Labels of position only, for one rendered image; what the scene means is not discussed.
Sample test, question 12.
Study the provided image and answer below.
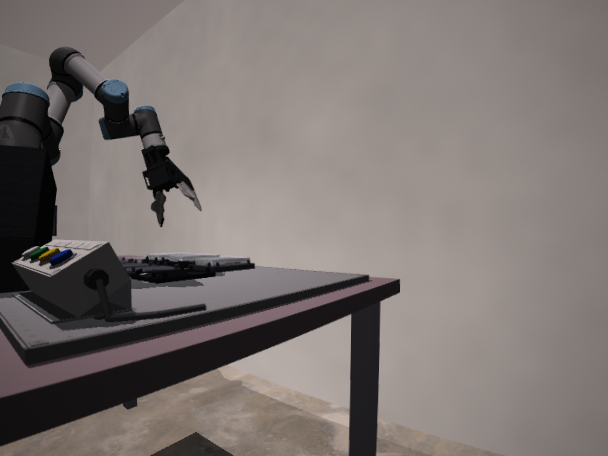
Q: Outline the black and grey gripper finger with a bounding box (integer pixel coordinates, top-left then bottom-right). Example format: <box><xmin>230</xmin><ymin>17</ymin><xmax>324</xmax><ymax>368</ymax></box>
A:
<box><xmin>151</xmin><ymin>189</ymin><xmax>166</xmax><ymax>227</ymax></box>
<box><xmin>176</xmin><ymin>171</ymin><xmax>202</xmax><ymax>211</ymax></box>

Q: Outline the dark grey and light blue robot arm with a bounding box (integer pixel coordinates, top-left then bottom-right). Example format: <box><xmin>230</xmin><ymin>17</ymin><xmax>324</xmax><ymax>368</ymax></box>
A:
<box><xmin>0</xmin><ymin>47</ymin><xmax>166</xmax><ymax>166</ymax></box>

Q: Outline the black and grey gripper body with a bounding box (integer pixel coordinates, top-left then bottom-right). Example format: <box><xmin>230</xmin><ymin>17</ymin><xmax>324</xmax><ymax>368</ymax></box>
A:
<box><xmin>141</xmin><ymin>145</ymin><xmax>179</xmax><ymax>192</ymax></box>

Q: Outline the grey control panel with coloured buttons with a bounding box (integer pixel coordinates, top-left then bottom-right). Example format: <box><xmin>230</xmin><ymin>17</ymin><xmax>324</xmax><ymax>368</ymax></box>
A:
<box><xmin>12</xmin><ymin>239</ymin><xmax>206</xmax><ymax>324</ymax></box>

